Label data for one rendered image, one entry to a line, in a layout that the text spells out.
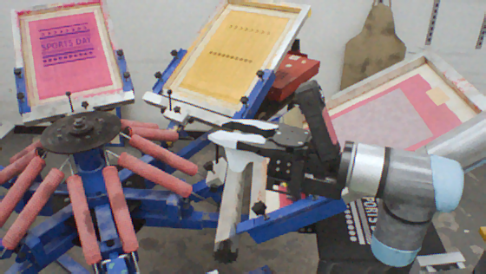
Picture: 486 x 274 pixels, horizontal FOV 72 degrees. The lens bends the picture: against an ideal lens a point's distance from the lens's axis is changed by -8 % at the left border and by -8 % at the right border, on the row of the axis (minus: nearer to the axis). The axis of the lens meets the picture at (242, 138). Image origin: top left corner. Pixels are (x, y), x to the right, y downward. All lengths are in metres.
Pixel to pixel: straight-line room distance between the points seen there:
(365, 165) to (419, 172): 0.07
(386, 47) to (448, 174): 2.81
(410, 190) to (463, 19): 3.09
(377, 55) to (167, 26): 1.83
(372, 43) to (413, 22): 0.39
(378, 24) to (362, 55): 0.29
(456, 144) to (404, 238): 0.18
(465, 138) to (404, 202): 0.17
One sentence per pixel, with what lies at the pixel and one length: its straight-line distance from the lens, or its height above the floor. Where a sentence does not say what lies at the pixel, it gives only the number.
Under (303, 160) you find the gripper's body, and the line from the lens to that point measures 0.51.
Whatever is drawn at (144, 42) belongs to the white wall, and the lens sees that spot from 3.39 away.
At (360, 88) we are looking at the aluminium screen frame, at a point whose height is 1.39.
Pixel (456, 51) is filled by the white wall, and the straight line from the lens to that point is 3.62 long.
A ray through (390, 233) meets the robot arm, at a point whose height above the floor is 1.57.
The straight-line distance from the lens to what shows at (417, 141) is 1.15.
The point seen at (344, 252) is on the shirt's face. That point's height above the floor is 0.95.
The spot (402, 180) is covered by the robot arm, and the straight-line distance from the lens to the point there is 0.51.
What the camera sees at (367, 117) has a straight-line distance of 1.35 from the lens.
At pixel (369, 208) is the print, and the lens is 1.57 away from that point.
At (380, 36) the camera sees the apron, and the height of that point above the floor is 1.13.
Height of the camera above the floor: 1.96
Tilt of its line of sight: 32 degrees down
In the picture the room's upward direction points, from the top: straight up
